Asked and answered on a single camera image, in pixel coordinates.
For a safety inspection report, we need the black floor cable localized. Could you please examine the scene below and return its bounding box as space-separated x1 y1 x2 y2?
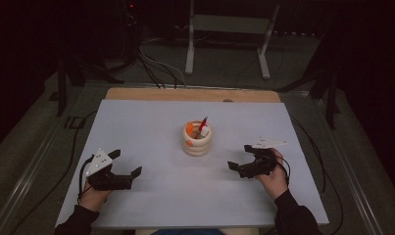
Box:
8 111 98 235
289 116 345 235

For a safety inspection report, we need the black stand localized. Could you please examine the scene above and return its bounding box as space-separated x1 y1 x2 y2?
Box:
56 55 88 118
309 65 342 130

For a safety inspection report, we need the white metal stand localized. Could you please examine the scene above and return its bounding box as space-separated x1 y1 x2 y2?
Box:
184 0 281 81

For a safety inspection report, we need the white board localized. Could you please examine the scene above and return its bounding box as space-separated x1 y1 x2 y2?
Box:
54 99 330 229

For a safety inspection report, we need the left hand-held gripper cable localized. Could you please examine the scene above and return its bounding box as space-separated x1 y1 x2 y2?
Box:
76 156 95 204

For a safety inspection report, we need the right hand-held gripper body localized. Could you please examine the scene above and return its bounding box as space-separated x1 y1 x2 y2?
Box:
238 136 288 179

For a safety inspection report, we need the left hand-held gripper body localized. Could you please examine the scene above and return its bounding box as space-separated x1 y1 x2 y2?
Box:
84 148 134 192

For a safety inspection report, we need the white cable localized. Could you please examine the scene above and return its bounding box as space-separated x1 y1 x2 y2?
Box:
138 45 188 89

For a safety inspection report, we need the person's left hand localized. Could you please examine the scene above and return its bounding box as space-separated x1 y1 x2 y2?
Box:
78 180 113 213

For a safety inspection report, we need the red pen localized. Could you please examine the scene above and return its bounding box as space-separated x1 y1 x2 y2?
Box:
194 116 209 140

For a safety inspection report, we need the person's right hand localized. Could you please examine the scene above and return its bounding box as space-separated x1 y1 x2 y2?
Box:
255 148 289 201

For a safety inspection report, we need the hand-held gripper cable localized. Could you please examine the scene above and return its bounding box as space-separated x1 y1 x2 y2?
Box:
76 156 95 204
272 155 291 184

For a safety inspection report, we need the cream ribbed pen holder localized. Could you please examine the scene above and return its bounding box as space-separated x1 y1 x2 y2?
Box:
180 119 214 158

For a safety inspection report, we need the black equipment with red light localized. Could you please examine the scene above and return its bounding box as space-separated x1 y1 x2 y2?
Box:
120 0 141 63

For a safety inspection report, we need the right hand-held gripper cable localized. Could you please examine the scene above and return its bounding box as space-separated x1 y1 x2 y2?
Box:
272 155 291 184

